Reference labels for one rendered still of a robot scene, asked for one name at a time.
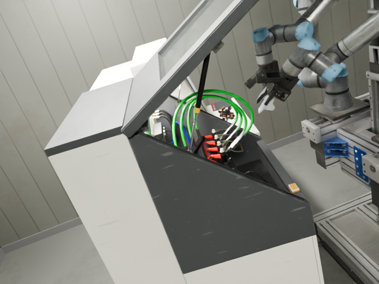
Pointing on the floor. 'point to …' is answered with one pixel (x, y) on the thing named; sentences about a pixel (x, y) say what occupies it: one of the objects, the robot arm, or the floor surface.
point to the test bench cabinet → (267, 266)
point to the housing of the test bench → (112, 184)
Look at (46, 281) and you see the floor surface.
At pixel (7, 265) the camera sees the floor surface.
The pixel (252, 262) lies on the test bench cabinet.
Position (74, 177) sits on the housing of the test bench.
